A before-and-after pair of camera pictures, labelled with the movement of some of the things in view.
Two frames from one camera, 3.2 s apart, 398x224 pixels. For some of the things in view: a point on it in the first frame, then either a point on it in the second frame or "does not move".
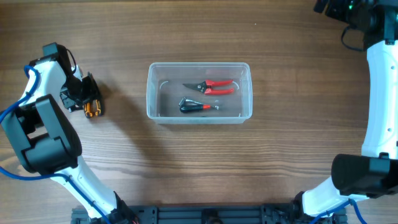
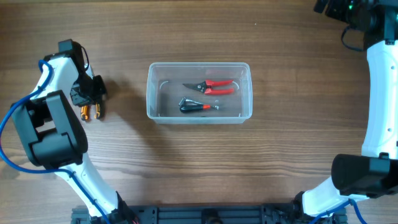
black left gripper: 94,93 to 81,100
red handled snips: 204,86 does not move
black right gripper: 335,10 does not move
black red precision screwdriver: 188,107 does not move
